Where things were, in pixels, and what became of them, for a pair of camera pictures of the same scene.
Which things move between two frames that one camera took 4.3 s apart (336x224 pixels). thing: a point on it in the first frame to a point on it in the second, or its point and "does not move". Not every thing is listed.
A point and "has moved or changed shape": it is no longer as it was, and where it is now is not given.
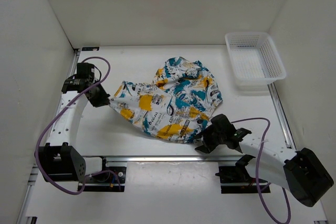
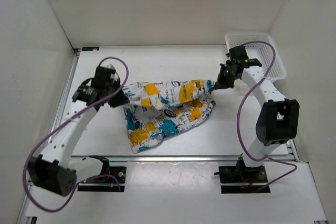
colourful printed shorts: (175, 106) has moved or changed shape
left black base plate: (112, 179) does not move
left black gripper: (103, 100) to (122, 99)
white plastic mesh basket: (255, 61) does not move
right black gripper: (208, 147) to (221, 83)
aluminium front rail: (175, 158) does not move
